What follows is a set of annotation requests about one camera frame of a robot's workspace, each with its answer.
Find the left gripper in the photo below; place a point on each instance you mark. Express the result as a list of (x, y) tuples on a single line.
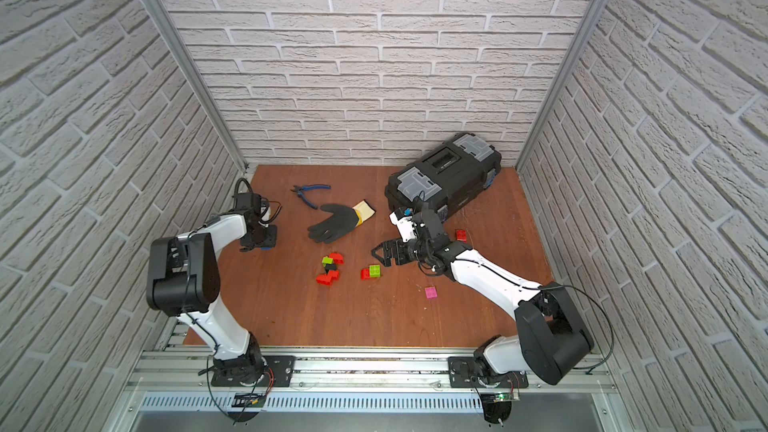
[(259, 237)]

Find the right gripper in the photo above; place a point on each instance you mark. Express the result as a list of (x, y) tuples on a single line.
[(388, 245)]

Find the small red lego brick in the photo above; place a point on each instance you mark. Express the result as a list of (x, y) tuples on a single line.
[(328, 278)]

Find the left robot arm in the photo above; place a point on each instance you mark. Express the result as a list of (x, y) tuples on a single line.
[(183, 282)]

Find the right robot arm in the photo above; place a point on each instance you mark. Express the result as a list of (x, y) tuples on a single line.
[(552, 336)]

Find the pink lego brick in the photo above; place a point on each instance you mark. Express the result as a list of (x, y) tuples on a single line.
[(431, 292)]

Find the black work glove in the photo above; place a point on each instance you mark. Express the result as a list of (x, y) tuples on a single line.
[(343, 220)]

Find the black plastic toolbox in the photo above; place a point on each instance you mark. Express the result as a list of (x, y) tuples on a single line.
[(447, 177)]

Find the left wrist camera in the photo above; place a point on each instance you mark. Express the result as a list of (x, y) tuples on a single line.
[(264, 213)]

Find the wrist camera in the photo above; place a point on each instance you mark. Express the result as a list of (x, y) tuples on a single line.
[(264, 213), (410, 224)]

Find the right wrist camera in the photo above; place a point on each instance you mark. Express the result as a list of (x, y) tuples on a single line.
[(410, 224)]

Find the blue handled pliers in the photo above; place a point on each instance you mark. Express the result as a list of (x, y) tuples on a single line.
[(301, 192)]

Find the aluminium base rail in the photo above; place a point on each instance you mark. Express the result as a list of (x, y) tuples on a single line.
[(304, 379)]

